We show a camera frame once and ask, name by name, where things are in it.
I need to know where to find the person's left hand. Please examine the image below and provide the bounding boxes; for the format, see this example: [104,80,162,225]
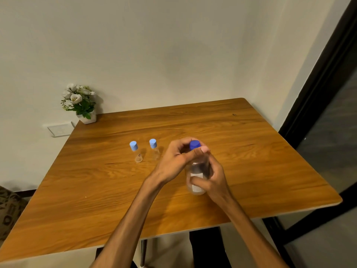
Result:
[151,137,211,188]

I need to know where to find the person's right hand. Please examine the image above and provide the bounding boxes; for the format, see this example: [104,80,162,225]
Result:
[190,154,233,204]

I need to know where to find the clear plastic bottle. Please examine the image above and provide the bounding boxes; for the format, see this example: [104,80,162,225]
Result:
[185,146,211,196]

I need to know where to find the person's left forearm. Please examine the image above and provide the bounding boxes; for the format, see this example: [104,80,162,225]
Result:
[90,176,165,268]

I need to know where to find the person's right forearm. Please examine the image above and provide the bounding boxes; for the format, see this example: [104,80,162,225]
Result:
[211,192,290,268]

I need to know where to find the small vial light blue cap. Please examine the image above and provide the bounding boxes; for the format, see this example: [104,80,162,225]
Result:
[149,138,161,161]
[129,141,143,163]

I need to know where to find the person's dark trousers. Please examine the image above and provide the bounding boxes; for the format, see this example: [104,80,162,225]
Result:
[95,226,232,268]

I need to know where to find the metal table leg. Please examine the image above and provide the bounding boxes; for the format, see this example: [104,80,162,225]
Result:
[140,238,148,268]

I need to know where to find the white flowers in white pot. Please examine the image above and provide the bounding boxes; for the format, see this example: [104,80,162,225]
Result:
[61,83,97,125]

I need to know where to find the black framed glass door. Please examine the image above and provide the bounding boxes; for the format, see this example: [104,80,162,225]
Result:
[262,0,357,268]

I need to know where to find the patterned fabric cushion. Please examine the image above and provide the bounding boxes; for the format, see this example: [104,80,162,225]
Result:
[0,186,29,246]

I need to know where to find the white wall socket plate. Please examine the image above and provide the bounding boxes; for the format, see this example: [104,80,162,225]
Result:
[47,122,75,138]

